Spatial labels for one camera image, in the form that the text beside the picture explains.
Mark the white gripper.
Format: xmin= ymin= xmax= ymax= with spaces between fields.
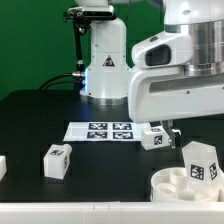
xmin=128 ymin=67 xmax=224 ymax=148

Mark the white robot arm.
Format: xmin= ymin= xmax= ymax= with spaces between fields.
xmin=80 ymin=0 xmax=224 ymax=150

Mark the white marker sheet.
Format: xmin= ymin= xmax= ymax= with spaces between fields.
xmin=63 ymin=122 xmax=150 ymax=142

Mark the white left barrier block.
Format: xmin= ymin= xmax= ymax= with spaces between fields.
xmin=0 ymin=156 xmax=7 ymax=181

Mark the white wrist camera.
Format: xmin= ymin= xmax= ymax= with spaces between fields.
xmin=132 ymin=31 xmax=193 ymax=69

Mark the white front barrier wall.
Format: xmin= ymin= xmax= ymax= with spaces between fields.
xmin=0 ymin=202 xmax=224 ymax=224

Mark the black cable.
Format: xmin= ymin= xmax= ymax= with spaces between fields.
xmin=38 ymin=73 xmax=76 ymax=92

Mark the black camera on stand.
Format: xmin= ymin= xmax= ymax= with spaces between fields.
xmin=63 ymin=5 xmax=117 ymax=80

